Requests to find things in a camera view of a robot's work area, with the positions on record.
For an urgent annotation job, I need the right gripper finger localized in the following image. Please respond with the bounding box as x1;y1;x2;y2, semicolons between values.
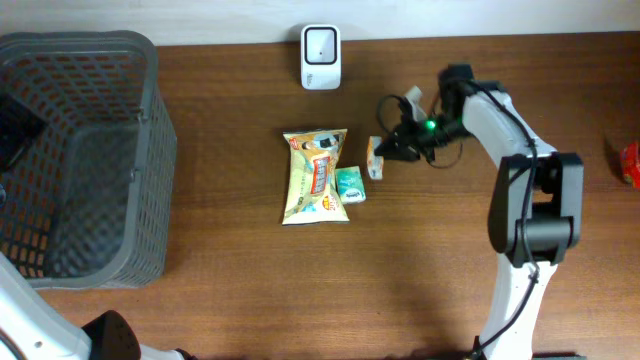
373;136;399;156
383;148;421;162

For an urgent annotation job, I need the orange tissue pack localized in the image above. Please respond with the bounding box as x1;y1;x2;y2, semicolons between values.
367;136;384;180

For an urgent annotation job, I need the green tissue pack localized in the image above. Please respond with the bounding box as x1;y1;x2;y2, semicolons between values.
336;166;366;205

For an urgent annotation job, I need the yellow snack bag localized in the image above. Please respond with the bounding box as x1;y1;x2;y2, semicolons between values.
282;129;349;226

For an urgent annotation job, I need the red Hacks candy bag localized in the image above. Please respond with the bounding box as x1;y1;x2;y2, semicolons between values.
620;141;640;189

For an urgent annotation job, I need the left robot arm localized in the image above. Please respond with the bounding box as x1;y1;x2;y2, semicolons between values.
1;94;194;360

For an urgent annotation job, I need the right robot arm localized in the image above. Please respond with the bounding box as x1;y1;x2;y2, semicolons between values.
374;64;584;359

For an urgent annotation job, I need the white barcode scanner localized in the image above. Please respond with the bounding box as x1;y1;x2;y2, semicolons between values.
300;24;342;91

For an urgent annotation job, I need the grey plastic mesh basket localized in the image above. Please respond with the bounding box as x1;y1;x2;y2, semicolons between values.
1;31;177;289

